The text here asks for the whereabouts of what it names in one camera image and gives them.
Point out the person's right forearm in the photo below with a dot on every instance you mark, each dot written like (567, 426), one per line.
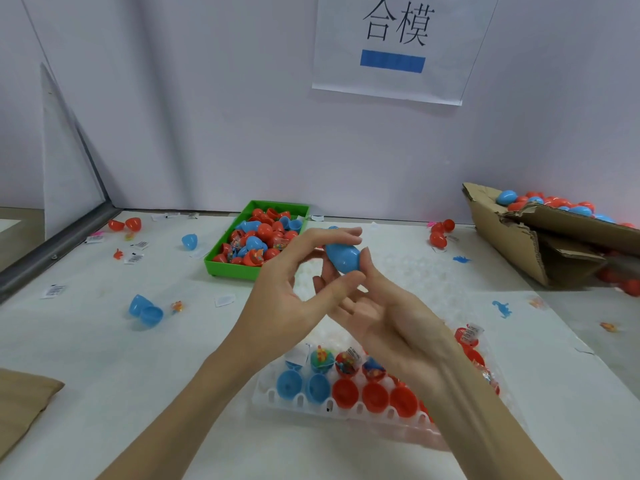
(495, 420)

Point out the green plastic tray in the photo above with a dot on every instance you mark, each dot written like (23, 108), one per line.
(210, 270)

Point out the person's left forearm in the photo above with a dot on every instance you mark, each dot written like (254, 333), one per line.
(180, 425)

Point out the small white packet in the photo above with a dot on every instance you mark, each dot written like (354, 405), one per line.
(53, 291)

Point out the small orange toy piece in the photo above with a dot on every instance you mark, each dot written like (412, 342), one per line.
(177, 307)

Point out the person's left hand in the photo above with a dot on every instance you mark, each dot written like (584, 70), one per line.
(275, 305)

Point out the single blue egg half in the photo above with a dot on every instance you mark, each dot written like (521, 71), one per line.
(189, 241)

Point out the clear plastic egg tray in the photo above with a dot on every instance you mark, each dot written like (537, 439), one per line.
(470, 295)

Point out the pile of finished eggs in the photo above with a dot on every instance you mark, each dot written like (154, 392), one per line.
(575, 208)

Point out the cardboard box of capsules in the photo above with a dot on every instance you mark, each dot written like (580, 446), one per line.
(505, 235)

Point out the grey metal rail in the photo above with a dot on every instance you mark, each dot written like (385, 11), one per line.
(55, 253)

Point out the white paper sign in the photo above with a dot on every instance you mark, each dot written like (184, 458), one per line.
(440, 50)

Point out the clear triangular panel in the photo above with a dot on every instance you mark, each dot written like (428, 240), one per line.
(70, 165)

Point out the person's right hand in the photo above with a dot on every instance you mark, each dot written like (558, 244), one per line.
(400, 330)

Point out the small blue toy piece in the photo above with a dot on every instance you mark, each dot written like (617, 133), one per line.
(501, 309)

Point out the flat brown cardboard sheet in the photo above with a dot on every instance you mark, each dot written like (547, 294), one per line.
(25, 405)

